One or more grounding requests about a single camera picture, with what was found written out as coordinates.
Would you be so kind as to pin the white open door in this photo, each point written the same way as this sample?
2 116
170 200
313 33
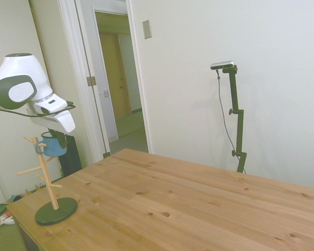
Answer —
104 65

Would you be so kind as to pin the wooden mug tree stand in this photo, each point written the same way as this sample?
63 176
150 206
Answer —
55 213

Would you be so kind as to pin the blue enamel mug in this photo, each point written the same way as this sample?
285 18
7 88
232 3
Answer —
51 149

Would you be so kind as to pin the brown wooden door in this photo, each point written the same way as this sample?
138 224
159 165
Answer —
115 78

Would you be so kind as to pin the white plastic scoop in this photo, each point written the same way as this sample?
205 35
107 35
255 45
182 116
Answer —
8 220

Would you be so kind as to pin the beige wall switch plate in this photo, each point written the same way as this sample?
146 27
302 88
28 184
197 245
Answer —
147 29

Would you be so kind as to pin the dark jointed camera stand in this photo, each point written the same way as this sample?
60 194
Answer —
240 130

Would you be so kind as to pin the brass door hinge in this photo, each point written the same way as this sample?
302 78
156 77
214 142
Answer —
106 154
91 81

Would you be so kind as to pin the teal small cup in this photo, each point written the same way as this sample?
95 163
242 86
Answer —
16 197

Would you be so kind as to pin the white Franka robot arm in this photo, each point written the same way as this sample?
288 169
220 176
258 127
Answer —
23 68

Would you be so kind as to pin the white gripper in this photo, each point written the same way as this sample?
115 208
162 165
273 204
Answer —
65 123

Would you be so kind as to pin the silver bar camera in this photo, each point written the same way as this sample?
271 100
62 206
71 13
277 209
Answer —
223 64

